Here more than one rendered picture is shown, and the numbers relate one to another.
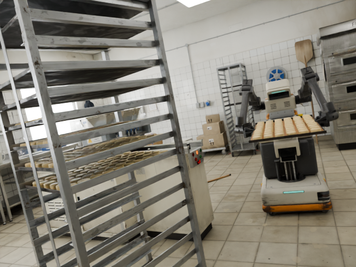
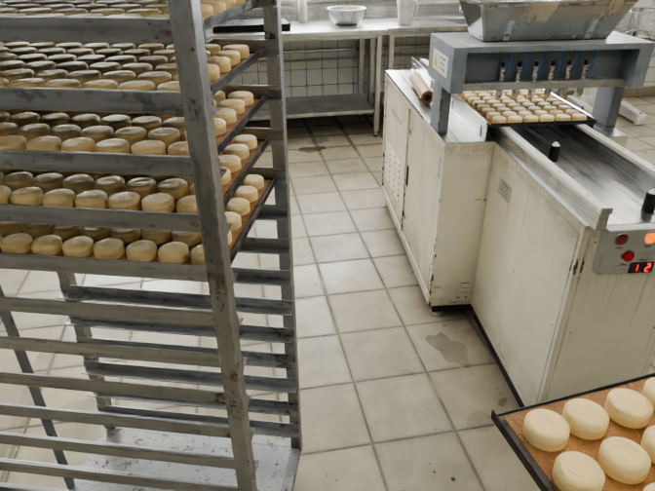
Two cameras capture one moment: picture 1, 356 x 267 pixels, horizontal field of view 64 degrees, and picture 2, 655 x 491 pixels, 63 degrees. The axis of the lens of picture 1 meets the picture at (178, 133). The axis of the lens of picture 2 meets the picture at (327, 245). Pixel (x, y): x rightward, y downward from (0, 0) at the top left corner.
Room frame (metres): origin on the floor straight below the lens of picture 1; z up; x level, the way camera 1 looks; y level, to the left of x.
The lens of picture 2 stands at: (1.15, -0.66, 1.51)
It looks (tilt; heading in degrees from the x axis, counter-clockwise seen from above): 30 degrees down; 55
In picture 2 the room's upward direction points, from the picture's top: 1 degrees counter-clockwise
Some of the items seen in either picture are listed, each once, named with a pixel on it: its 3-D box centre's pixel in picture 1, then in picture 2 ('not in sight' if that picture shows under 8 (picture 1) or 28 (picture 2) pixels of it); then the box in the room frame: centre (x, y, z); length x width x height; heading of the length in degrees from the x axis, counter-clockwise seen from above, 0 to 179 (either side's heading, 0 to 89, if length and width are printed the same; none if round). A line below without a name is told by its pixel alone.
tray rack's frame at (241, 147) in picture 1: (238, 109); not in sight; (5.84, -1.32, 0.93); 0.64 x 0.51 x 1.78; 158
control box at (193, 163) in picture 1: (196, 157); (642, 248); (2.57, -0.12, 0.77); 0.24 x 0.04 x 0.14; 149
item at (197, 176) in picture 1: (169, 190); (558, 275); (2.76, 0.19, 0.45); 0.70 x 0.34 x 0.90; 59
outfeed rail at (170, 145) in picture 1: (124, 150); (545, 109); (3.20, 0.64, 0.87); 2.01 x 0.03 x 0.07; 59
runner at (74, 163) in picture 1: (125, 148); (32, 209); (1.21, 0.24, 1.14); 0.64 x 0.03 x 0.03; 137
